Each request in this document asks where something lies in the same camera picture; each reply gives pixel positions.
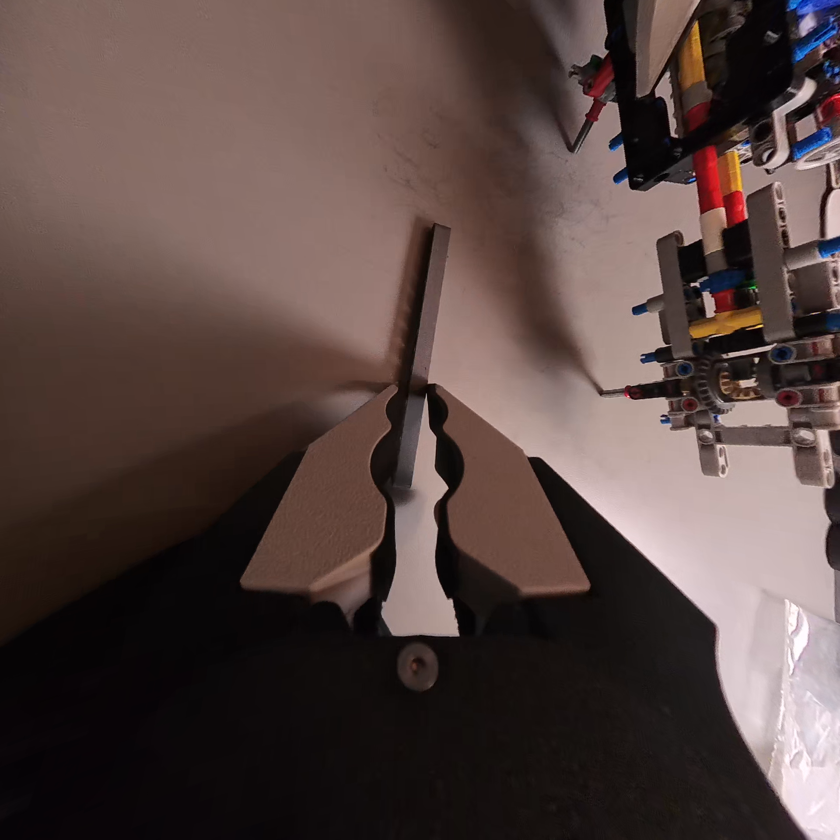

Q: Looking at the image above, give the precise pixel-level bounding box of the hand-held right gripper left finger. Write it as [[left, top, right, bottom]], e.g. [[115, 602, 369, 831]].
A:
[[239, 385, 399, 625]]

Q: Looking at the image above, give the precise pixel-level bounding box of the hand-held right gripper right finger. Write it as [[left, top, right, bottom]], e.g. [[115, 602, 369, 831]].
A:
[[426, 384, 591, 635]]

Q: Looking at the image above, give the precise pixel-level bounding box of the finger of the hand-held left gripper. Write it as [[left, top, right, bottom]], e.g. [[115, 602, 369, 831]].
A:
[[619, 0, 704, 94]]

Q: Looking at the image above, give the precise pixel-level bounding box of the thin grey lego beam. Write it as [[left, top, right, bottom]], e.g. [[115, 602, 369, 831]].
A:
[[392, 223, 453, 490]]

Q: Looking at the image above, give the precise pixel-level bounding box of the lego technic vehicle model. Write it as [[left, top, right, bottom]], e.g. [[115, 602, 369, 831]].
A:
[[567, 0, 840, 490]]

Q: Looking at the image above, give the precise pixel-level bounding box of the black lego tire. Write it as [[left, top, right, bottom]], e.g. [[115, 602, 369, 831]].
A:
[[823, 489, 840, 624]]

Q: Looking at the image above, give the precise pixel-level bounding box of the clear plastic bag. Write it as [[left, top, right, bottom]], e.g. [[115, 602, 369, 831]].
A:
[[742, 589, 840, 840]]

